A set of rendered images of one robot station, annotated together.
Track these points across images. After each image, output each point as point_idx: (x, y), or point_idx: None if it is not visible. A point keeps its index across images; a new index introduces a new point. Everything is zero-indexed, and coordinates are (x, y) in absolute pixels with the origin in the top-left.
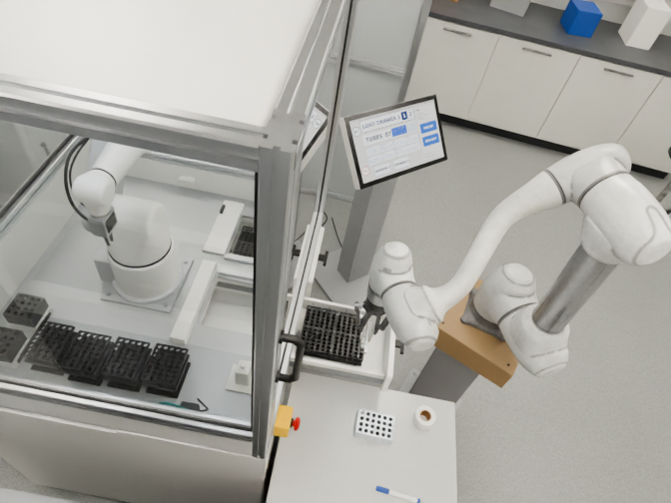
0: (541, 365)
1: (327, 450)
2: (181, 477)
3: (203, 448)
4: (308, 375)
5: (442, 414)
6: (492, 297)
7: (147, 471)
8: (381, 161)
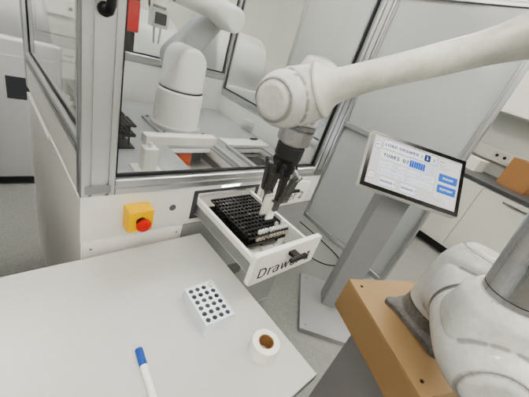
0: (472, 361)
1: (147, 284)
2: (61, 241)
3: (64, 169)
4: (205, 241)
5: (290, 369)
6: (435, 270)
7: (55, 224)
8: (390, 176)
